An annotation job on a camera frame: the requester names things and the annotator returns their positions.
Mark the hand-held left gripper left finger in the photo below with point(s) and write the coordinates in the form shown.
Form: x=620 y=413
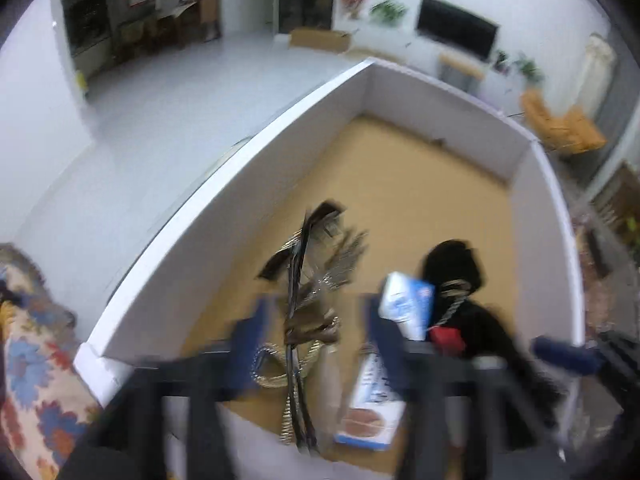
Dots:
x=250 y=345

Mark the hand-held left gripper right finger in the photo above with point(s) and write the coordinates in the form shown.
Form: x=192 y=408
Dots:
x=381 y=330

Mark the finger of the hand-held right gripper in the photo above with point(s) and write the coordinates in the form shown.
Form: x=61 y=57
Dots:
x=565 y=355

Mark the blue and white carton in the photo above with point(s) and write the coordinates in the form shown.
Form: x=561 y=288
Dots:
x=407 y=305

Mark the small red packet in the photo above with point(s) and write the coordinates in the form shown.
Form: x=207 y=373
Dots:
x=446 y=339

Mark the black cloth with gold trim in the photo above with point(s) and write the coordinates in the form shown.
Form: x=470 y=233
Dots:
x=480 y=320

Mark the white-walled cardboard box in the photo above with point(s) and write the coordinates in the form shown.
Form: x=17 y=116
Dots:
x=200 y=240

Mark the wooden chair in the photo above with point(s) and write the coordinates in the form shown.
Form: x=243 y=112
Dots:
x=620 y=195

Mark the floral printed cloth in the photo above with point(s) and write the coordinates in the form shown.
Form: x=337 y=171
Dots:
x=40 y=385

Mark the orange lounge chair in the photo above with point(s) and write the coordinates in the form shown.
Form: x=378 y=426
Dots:
x=582 y=135
x=540 y=112

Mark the wooden bench with metal legs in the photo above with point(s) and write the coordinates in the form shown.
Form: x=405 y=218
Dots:
x=461 y=67

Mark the covered standing air conditioner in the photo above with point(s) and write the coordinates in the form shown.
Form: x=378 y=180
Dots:
x=599 y=70

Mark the large potted plant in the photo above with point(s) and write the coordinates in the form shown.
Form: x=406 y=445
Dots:
x=527 y=67

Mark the small potted plant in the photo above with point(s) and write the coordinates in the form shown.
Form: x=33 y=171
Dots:
x=502 y=61

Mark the brown cardboard box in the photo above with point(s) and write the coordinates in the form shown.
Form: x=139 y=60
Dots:
x=320 y=40

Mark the black television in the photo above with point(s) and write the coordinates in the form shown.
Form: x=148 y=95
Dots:
x=456 y=27

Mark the leafy green potted plant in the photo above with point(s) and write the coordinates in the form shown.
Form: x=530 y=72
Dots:
x=387 y=11

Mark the wooden dining furniture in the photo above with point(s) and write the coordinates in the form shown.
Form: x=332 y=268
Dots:
x=170 y=27

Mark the red flower bouquet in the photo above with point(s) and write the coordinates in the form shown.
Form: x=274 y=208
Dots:
x=353 y=2

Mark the dark glass sliding door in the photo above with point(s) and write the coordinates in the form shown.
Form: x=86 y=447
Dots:
x=87 y=22

